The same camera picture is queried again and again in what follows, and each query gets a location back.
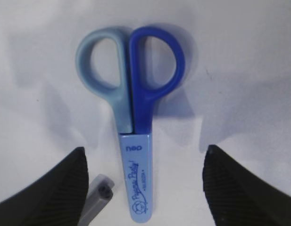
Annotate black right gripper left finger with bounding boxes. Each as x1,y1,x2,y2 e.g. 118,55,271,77
0,147,89,226

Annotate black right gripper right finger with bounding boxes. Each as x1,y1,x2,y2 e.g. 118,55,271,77
202,145,291,226

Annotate blue capped safety scissors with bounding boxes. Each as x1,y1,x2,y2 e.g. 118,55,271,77
75,26,185,223

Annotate silver glitter pen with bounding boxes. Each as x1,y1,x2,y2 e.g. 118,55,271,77
78,174,115,226

